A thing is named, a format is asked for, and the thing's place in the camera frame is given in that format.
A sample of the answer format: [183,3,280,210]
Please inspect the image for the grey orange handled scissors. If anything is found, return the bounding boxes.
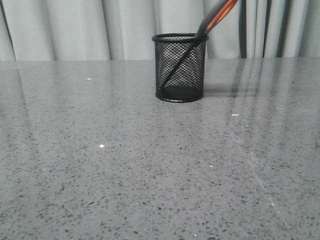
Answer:
[160,0,238,89]

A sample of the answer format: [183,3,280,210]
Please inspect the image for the black mesh pen cup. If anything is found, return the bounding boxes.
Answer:
[151,33,209,103]

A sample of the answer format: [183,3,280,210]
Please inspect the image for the grey curtain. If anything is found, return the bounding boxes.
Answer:
[0,0,320,61]

